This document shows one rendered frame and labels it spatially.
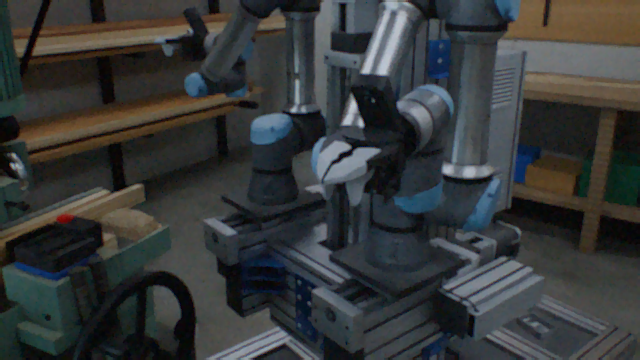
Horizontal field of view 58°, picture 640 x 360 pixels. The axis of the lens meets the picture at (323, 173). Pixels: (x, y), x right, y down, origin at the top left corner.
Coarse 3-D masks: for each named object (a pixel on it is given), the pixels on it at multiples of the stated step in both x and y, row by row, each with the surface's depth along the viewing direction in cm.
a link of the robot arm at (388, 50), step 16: (384, 0) 107; (400, 0) 105; (416, 0) 105; (384, 16) 106; (400, 16) 105; (416, 16) 106; (384, 32) 104; (400, 32) 104; (416, 32) 109; (368, 48) 105; (384, 48) 102; (400, 48) 103; (368, 64) 102; (384, 64) 101; (400, 64) 103; (352, 96) 100; (352, 112) 98; (320, 144) 97
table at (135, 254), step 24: (120, 240) 121; (144, 240) 122; (168, 240) 129; (144, 264) 123; (0, 288) 103; (0, 312) 95; (120, 312) 105; (0, 336) 95; (24, 336) 97; (48, 336) 94; (72, 336) 96
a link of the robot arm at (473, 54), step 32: (448, 0) 104; (480, 0) 101; (512, 0) 101; (448, 32) 107; (480, 32) 103; (480, 64) 106; (480, 96) 109; (448, 128) 114; (480, 128) 111; (448, 160) 115; (480, 160) 113; (448, 192) 115; (480, 192) 114; (448, 224) 119; (480, 224) 114
